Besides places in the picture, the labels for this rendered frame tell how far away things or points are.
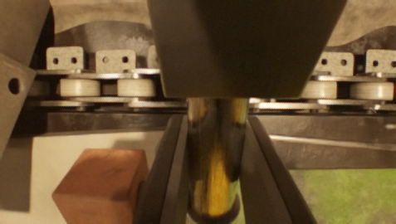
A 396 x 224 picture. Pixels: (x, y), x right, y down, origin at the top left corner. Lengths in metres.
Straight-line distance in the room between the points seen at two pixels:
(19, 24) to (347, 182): 1.33
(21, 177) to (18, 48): 0.14
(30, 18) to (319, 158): 0.35
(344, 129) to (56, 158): 0.31
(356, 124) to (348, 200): 1.10
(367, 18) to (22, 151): 0.42
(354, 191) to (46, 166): 1.31
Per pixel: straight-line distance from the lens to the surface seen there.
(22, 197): 0.30
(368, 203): 1.44
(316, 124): 0.26
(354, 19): 0.33
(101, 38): 0.30
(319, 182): 1.24
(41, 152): 0.26
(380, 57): 0.32
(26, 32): 0.28
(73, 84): 0.24
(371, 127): 0.30
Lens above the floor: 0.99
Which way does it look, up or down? 85 degrees down
